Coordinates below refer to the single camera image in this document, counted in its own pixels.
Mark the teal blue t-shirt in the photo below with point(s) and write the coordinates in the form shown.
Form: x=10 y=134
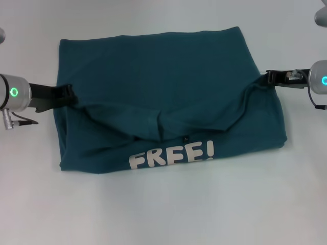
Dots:
x=166 y=102

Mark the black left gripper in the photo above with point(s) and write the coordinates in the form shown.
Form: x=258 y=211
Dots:
x=48 y=98

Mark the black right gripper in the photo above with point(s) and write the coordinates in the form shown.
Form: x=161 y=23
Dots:
x=283 y=80

